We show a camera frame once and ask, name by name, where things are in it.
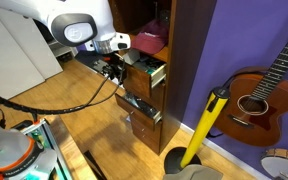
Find wooden drawer with cardboard box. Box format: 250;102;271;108
122;49;168;100

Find black round stanchion base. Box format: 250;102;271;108
163;146;203;175

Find maroon baseball cap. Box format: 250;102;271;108
130;18;170;56

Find lowest wooden drawer front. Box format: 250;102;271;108
129;116;162;155

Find brown acoustic guitar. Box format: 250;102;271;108
213;19;288;148

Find aluminium frame electronics box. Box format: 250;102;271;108
12;119;74;180

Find black guitar strap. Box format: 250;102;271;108
206;68;268;140

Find silver clutter pile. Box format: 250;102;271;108
123;92;159;117

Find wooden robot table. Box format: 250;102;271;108
43;114;99;180

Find yellow stanchion post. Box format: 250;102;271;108
179;87;231;169

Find white cabinet panels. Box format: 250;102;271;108
0;6;65;102

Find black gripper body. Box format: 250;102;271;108
98;54;122;76

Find brown wooden cabinet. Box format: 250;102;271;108
107;0;218;156

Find banjo with white head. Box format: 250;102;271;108
260;148;288;180

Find closed wooden drawer front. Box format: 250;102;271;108
125;81;167;111

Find wooden drawer with silver clutter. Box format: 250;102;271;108
114;92;164;132

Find white low shelf unit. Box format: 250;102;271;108
48;39;79;64

